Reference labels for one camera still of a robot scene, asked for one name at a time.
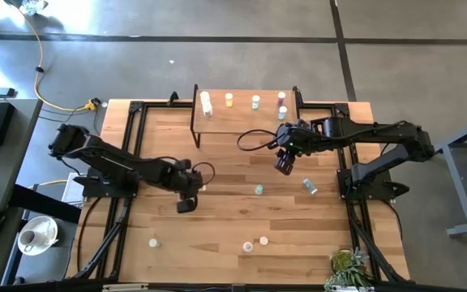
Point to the white crumpled object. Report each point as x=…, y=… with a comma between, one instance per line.
x=32, y=6

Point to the white mug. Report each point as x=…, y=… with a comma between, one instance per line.
x=26, y=239

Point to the black frame clamp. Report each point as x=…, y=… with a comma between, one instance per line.
x=172, y=98

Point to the black aluminium table frame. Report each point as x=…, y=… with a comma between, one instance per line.
x=136, y=106

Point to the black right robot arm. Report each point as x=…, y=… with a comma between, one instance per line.
x=379, y=130

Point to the white box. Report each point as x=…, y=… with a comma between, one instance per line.
x=71, y=190

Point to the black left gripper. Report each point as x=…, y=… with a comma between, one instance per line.
x=178, y=180

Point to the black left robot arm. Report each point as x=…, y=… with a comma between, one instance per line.
x=108, y=156

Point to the black flat bar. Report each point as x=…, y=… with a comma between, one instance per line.
x=43, y=203

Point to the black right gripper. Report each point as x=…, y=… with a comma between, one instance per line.
x=294, y=138

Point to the grey metal stand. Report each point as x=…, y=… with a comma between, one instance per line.
x=458, y=190

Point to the green succulent plant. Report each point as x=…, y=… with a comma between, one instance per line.
x=345, y=261

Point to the wooden shelf with black frame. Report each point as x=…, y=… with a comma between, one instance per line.
x=241, y=121

